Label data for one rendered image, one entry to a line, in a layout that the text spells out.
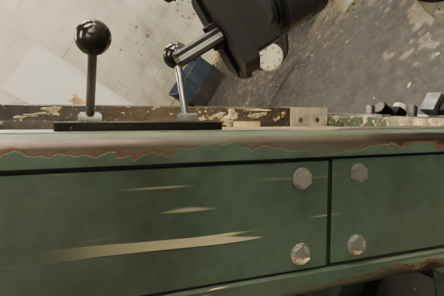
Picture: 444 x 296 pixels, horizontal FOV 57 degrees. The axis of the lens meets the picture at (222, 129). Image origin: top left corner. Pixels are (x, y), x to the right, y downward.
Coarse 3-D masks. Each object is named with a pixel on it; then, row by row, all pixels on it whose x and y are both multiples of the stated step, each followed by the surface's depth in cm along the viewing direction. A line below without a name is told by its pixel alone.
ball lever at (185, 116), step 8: (168, 48) 55; (176, 48) 55; (168, 56) 55; (168, 64) 56; (176, 64) 56; (176, 72) 55; (184, 88) 54; (184, 96) 54; (184, 104) 53; (184, 112) 53; (176, 120) 52; (184, 120) 51; (192, 120) 52
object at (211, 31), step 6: (210, 24) 48; (204, 30) 49; (210, 30) 48; (216, 30) 47; (204, 36) 47; (210, 36) 47; (216, 36) 48; (192, 42) 47; (198, 42) 47; (204, 42) 47; (180, 48) 48; (186, 48) 47; (192, 48) 47; (174, 54) 47; (180, 54) 47; (186, 54) 47; (174, 60) 48
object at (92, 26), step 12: (84, 24) 41; (96, 24) 41; (84, 36) 41; (96, 36) 41; (108, 36) 42; (84, 48) 42; (96, 48) 42; (96, 60) 44; (84, 120) 47; (96, 120) 47
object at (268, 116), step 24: (0, 120) 86; (24, 120) 87; (48, 120) 89; (72, 120) 91; (120, 120) 95; (144, 120) 97; (168, 120) 99; (216, 120) 104; (240, 120) 107; (264, 120) 109; (288, 120) 112; (312, 120) 115
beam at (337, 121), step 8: (328, 120) 117; (336, 120) 114; (344, 120) 111; (352, 120) 108; (360, 120) 105; (368, 120) 102; (376, 120) 100; (384, 120) 97; (392, 120) 95; (400, 120) 93; (408, 120) 91; (416, 120) 89; (424, 120) 87; (432, 120) 85; (440, 120) 83
